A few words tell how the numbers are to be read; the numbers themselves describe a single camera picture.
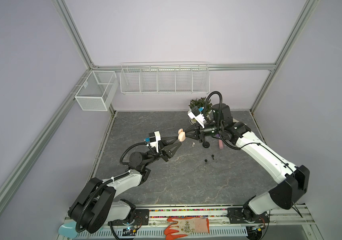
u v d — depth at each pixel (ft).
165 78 3.24
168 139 2.19
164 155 2.04
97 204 1.38
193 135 2.10
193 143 3.32
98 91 3.33
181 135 2.03
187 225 2.28
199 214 2.47
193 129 2.06
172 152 2.15
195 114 1.96
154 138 1.93
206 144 3.26
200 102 3.35
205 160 3.08
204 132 2.03
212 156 3.15
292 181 1.33
